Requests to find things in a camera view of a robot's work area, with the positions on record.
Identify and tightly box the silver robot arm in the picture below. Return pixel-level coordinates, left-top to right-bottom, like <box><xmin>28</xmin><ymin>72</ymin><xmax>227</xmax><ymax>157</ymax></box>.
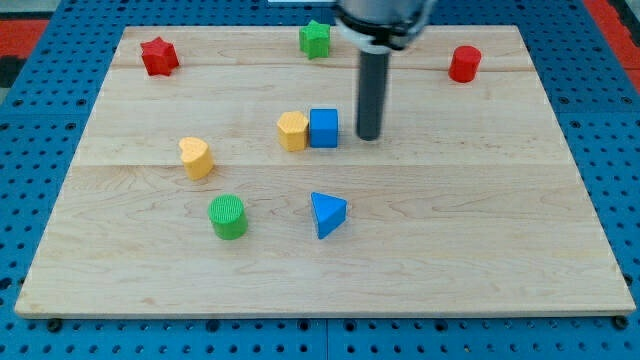
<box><xmin>333</xmin><ymin>0</ymin><xmax>437</xmax><ymax>55</ymax></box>

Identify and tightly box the light wooden board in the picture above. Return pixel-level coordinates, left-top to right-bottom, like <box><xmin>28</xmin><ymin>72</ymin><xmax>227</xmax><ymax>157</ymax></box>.
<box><xmin>15</xmin><ymin>26</ymin><xmax>635</xmax><ymax>319</ymax></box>

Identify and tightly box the blue triangle block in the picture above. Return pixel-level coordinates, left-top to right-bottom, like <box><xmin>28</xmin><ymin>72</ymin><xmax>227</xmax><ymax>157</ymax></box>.
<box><xmin>310</xmin><ymin>192</ymin><xmax>348</xmax><ymax>239</ymax></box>

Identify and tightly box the blue cube block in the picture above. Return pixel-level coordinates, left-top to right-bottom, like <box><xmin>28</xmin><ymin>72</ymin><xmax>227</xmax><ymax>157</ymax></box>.
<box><xmin>309</xmin><ymin>108</ymin><xmax>339</xmax><ymax>148</ymax></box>

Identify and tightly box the yellow hexagon block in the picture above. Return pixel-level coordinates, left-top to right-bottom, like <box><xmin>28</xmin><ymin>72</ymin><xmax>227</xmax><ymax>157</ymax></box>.
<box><xmin>277</xmin><ymin>111</ymin><xmax>309</xmax><ymax>152</ymax></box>

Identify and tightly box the green cylinder block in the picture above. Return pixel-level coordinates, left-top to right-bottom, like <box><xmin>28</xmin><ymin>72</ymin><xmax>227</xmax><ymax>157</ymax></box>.
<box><xmin>208</xmin><ymin>194</ymin><xmax>248</xmax><ymax>240</ymax></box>

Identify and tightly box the yellow heart block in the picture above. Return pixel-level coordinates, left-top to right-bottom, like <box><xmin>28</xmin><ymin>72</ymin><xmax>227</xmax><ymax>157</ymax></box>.
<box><xmin>178</xmin><ymin>137</ymin><xmax>214</xmax><ymax>180</ymax></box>

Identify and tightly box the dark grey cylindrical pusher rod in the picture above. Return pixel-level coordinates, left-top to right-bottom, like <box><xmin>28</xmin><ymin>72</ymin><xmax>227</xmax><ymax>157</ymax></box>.
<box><xmin>356</xmin><ymin>51</ymin><xmax>390</xmax><ymax>141</ymax></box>

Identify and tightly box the green star block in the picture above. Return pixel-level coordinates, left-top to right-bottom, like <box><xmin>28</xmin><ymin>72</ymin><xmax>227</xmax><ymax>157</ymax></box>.
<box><xmin>299</xmin><ymin>20</ymin><xmax>331</xmax><ymax>60</ymax></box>

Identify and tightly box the red cylinder block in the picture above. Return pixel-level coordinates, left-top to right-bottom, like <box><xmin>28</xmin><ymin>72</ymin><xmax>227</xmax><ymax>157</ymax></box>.
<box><xmin>448</xmin><ymin>45</ymin><xmax>482</xmax><ymax>83</ymax></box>

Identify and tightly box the red star block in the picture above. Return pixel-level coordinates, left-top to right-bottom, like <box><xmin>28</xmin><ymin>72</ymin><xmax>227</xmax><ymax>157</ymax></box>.
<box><xmin>140</xmin><ymin>37</ymin><xmax>179</xmax><ymax>76</ymax></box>

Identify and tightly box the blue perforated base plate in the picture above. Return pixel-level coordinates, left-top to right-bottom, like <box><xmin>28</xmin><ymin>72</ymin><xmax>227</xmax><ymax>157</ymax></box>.
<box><xmin>1</xmin><ymin>1</ymin><xmax>639</xmax><ymax>359</ymax></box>

